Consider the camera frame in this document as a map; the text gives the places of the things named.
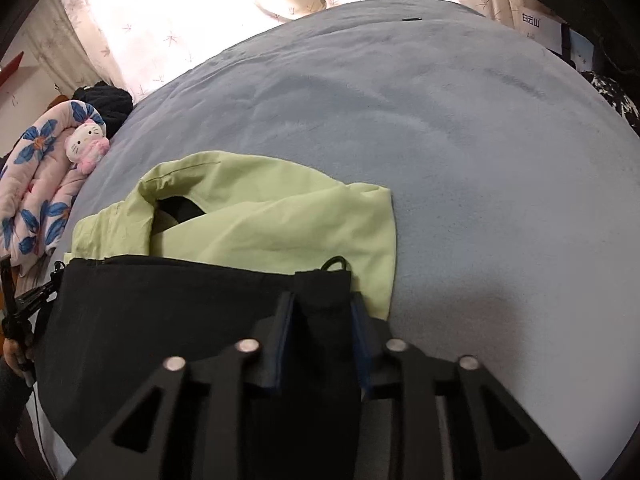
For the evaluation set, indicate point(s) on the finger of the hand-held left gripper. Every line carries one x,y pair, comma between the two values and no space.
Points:
40,292

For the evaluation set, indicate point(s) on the grey-blue bed blanket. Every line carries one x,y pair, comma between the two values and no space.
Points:
450,160

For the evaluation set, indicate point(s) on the white cardboard box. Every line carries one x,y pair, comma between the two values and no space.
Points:
542,27

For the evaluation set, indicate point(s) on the white patterned curtain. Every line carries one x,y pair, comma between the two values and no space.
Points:
200,10

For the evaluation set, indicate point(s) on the black knitted cloth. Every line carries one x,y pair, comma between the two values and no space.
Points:
105,100

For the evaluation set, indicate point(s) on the pink quilt with blue flowers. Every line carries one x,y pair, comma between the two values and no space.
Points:
35,185

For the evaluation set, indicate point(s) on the person's left forearm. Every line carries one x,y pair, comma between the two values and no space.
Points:
10,410

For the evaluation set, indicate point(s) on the black and white patterned cloth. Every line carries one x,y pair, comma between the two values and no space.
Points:
617,100

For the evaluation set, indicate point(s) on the white cat plush toy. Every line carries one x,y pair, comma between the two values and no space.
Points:
86,145

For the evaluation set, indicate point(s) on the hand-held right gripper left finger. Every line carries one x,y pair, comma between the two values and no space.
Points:
281,345

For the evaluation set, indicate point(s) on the black furniture frame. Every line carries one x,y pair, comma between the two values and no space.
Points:
600,5

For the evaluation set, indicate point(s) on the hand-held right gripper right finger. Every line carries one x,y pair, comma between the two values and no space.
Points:
361,355

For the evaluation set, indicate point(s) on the person's left hand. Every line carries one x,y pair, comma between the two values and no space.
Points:
15,360

